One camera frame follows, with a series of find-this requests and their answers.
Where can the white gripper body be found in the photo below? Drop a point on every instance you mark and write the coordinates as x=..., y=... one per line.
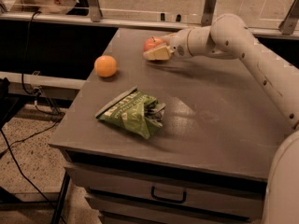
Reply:
x=178, y=43

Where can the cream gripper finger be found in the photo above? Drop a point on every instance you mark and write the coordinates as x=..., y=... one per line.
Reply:
x=167, y=38
x=159, y=53

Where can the red apple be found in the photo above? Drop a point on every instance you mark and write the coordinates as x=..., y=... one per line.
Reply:
x=152, y=42

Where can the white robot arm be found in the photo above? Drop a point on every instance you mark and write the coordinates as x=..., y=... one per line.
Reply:
x=229, y=38

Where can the orange fruit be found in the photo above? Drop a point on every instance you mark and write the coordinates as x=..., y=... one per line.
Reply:
x=105, y=66

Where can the green chip bag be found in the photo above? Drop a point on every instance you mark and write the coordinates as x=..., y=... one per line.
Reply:
x=134, y=111

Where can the grey drawer cabinet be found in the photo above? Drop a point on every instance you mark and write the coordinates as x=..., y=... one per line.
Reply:
x=219, y=136

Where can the middle metal bracket post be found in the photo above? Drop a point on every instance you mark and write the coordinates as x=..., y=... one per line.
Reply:
x=208, y=12

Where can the metal bracket post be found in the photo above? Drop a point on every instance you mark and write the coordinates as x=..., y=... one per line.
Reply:
x=95, y=10
x=208, y=12
x=288, y=25

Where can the left metal bracket post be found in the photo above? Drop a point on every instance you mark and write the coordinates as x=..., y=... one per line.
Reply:
x=95, y=10

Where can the right metal bracket post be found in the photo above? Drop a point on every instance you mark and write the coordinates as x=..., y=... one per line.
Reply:
x=288, y=25

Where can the black drawer handle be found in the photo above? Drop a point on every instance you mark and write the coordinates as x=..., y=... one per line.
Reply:
x=169, y=195

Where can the metal window rail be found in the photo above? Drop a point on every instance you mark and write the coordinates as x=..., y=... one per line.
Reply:
x=149, y=25

